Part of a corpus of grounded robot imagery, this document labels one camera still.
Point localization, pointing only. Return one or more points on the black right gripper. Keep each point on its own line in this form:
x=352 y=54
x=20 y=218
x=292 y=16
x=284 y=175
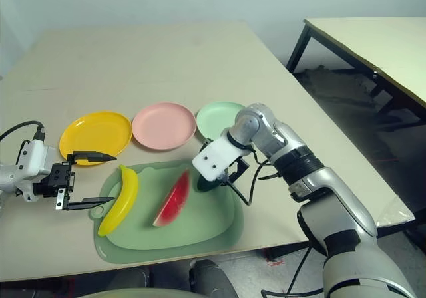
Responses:
x=240 y=166

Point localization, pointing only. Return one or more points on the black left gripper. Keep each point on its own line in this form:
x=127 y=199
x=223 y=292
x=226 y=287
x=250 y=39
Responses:
x=60 y=176

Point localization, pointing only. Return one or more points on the yellow toy banana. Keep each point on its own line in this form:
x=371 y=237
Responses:
x=124 y=198

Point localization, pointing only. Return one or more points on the red toy watermelon slice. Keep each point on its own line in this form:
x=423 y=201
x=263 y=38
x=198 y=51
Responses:
x=174 y=200

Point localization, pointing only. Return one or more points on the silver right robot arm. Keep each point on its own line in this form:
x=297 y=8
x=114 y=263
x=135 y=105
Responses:
x=333 y=195

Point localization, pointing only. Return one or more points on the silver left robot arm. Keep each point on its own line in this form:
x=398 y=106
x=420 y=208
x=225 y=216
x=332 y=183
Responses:
x=6 y=178

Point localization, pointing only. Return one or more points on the light green plate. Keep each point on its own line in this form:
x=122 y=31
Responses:
x=199 y=218

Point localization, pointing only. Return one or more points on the yellow plastic plate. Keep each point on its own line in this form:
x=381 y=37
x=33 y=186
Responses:
x=96 y=135

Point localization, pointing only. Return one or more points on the mint green plastic plate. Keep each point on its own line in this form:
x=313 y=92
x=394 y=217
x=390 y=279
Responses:
x=213 y=120

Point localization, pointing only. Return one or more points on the pink plastic plate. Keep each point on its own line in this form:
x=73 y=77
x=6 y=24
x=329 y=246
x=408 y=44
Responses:
x=163 y=126

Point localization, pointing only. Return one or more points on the small red floor object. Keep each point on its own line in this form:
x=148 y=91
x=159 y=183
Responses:
x=274 y=262

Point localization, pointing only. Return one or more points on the pale green curved surface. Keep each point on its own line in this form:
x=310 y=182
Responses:
x=133 y=294

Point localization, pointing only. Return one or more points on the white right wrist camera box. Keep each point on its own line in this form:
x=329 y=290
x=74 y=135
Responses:
x=213 y=160

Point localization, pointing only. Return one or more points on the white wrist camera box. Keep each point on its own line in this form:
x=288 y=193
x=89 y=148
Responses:
x=35 y=160
x=213 y=160

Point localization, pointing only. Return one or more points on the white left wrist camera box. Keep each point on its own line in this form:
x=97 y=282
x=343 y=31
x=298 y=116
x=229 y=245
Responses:
x=35 y=160

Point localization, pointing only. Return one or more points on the beige table with black frame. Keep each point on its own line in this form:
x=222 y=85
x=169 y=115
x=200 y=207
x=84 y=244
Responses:
x=382 y=42

